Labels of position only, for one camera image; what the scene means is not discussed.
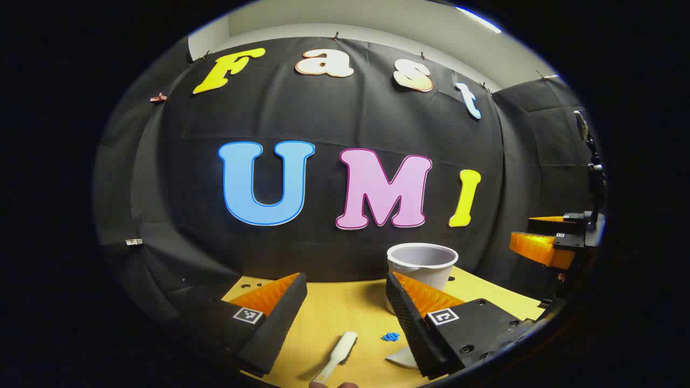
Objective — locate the small white broom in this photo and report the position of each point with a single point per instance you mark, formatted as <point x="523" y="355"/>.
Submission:
<point x="342" y="347"/>

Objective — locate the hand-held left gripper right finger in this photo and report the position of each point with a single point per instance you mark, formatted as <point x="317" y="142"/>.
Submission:
<point x="409" y="328"/>

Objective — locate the small white tag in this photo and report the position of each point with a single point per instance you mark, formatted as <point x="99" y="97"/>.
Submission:
<point x="134" y="242"/>

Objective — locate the wooden desktop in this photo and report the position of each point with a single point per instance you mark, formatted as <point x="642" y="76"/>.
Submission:
<point x="334" y="307"/>

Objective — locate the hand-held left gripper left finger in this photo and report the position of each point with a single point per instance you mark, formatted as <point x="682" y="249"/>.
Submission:
<point x="275" y="328"/>

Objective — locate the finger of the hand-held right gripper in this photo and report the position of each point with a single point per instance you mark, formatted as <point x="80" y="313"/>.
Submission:
<point x="555" y="223"/>
<point x="544" y="249"/>

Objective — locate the red clip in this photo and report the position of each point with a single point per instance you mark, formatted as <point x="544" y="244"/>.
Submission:
<point x="159" y="98"/>

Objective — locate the grey dustpan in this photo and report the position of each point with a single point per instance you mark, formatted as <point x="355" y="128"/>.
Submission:
<point x="404" y="359"/>

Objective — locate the white ribbed garbage bin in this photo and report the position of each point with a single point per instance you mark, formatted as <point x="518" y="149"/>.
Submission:
<point x="423" y="269"/>

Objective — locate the blue paper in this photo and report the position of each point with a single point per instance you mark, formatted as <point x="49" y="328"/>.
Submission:
<point x="390" y="337"/>

